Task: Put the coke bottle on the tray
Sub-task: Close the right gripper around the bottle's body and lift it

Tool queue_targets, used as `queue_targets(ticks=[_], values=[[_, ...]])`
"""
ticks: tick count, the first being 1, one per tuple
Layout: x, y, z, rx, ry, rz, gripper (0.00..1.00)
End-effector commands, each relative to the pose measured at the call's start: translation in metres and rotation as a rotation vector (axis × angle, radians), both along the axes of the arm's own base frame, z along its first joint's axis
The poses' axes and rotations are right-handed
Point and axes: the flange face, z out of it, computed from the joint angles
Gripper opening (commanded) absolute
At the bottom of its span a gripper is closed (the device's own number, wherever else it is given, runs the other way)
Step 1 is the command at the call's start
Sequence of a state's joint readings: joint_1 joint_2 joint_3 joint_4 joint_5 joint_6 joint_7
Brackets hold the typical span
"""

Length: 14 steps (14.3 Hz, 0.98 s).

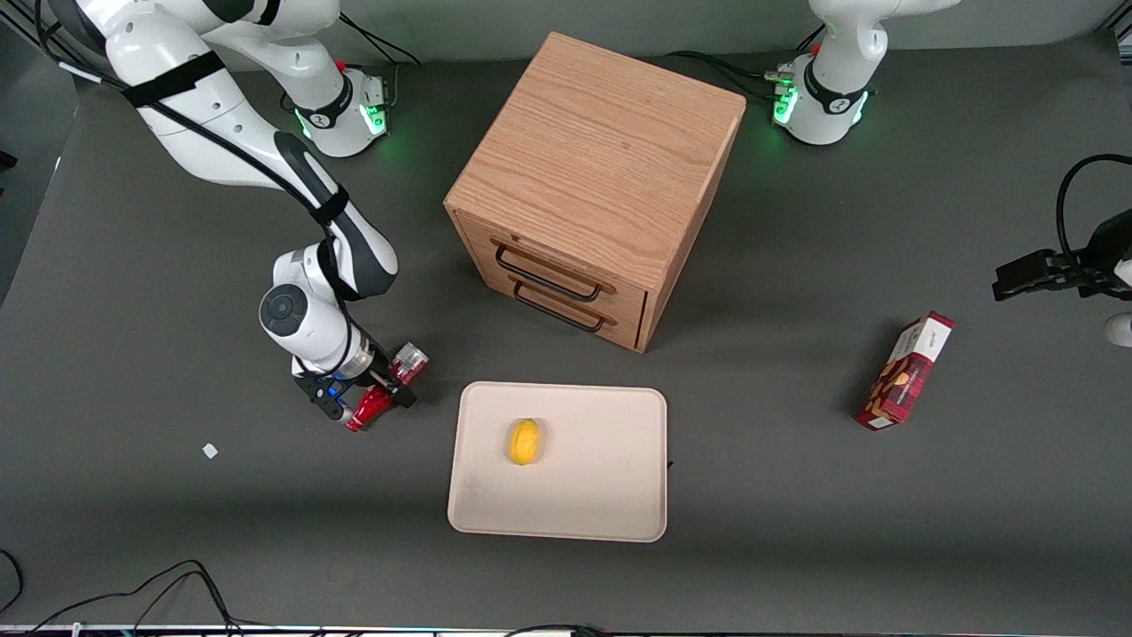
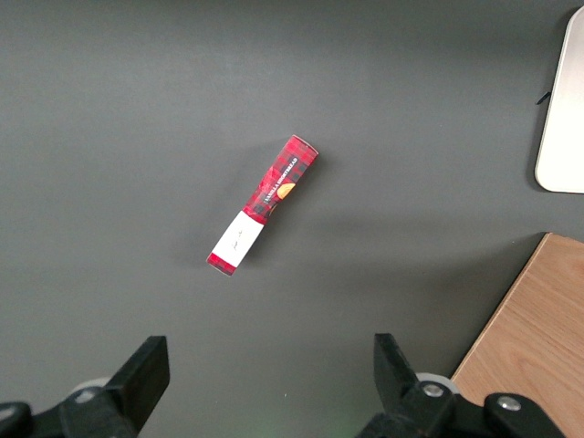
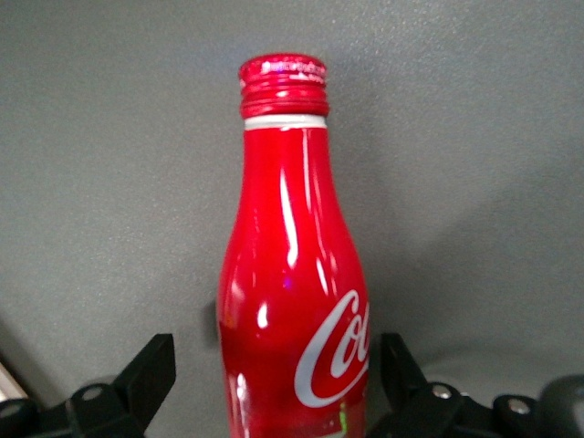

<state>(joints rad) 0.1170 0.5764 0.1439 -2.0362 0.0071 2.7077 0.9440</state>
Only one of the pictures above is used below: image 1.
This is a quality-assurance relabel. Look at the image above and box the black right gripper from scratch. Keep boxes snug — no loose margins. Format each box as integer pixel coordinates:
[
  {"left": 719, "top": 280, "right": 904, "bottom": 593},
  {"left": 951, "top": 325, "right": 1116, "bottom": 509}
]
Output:
[{"left": 352, "top": 351, "right": 418, "bottom": 411}]

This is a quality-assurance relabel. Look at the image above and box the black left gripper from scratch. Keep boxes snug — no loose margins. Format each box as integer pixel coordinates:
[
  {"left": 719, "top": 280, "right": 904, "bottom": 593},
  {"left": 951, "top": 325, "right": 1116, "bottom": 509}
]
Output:
[{"left": 992, "top": 208, "right": 1132, "bottom": 303}]

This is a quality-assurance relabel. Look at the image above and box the beige rectangular tray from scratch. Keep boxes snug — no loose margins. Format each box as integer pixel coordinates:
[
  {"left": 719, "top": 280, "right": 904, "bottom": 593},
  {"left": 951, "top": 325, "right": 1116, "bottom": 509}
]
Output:
[{"left": 447, "top": 381, "right": 669, "bottom": 543}]

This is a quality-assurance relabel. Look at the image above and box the yellow lemon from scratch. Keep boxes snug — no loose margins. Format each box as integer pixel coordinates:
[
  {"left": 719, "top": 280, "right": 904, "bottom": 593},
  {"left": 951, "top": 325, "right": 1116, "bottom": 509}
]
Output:
[{"left": 507, "top": 418, "right": 542, "bottom": 466}]

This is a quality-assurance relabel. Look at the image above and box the red cookie box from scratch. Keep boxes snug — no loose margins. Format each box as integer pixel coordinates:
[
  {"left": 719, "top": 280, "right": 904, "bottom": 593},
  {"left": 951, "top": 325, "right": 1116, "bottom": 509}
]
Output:
[{"left": 856, "top": 311, "right": 955, "bottom": 432}]

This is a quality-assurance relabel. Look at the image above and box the wooden drawer front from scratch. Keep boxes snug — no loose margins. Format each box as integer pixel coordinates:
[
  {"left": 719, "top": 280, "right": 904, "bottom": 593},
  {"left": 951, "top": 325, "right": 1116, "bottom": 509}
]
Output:
[
  {"left": 472, "top": 261, "right": 647, "bottom": 351},
  {"left": 455, "top": 212, "right": 652, "bottom": 325}
]

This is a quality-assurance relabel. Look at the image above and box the wooden drawer cabinet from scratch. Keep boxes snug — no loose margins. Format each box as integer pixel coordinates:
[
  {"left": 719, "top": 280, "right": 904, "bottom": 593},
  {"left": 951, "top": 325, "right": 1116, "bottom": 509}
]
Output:
[{"left": 444, "top": 32, "right": 746, "bottom": 354}]

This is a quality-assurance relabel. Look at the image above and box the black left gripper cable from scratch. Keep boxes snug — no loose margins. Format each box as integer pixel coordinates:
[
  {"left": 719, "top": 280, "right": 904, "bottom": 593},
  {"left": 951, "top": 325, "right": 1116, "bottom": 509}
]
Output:
[{"left": 1055, "top": 154, "right": 1132, "bottom": 259}]

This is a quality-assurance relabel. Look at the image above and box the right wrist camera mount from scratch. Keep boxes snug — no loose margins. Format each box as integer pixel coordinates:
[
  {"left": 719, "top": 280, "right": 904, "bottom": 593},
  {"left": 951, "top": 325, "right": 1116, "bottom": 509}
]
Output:
[{"left": 294, "top": 375, "right": 356, "bottom": 422}]

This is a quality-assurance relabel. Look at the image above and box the black metal drawer handle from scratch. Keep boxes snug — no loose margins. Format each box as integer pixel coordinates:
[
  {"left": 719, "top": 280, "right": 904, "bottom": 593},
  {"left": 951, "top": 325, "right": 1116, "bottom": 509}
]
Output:
[
  {"left": 494, "top": 243, "right": 606, "bottom": 303},
  {"left": 512, "top": 281, "right": 612, "bottom": 334}
]

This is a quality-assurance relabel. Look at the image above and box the black cable along right arm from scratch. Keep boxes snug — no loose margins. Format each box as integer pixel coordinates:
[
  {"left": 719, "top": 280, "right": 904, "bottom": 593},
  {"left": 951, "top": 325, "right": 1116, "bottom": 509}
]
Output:
[{"left": 34, "top": 0, "right": 390, "bottom": 390}]

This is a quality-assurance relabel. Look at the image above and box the black floor cable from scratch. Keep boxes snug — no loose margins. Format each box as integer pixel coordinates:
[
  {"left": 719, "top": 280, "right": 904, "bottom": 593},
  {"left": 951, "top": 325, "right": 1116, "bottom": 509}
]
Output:
[
  {"left": 0, "top": 549, "right": 25, "bottom": 617},
  {"left": 27, "top": 558, "right": 241, "bottom": 636},
  {"left": 131, "top": 571, "right": 233, "bottom": 636}
]

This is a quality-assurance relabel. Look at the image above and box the black right arm base cable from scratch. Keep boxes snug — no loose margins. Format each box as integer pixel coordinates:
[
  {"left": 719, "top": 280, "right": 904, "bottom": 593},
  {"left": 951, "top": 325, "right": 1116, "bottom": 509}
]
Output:
[{"left": 338, "top": 12, "right": 423, "bottom": 112}]

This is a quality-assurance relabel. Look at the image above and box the black arm base cable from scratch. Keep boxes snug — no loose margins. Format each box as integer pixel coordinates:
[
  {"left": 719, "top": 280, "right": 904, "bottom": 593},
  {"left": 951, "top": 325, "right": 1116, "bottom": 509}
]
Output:
[
  {"left": 338, "top": 12, "right": 423, "bottom": 112},
  {"left": 663, "top": 25, "right": 829, "bottom": 104}
]

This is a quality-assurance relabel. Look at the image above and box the black left arm base cable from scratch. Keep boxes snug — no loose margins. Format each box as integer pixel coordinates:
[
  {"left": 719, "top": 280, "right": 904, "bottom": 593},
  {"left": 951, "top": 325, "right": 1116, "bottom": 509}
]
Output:
[{"left": 663, "top": 25, "right": 829, "bottom": 104}]

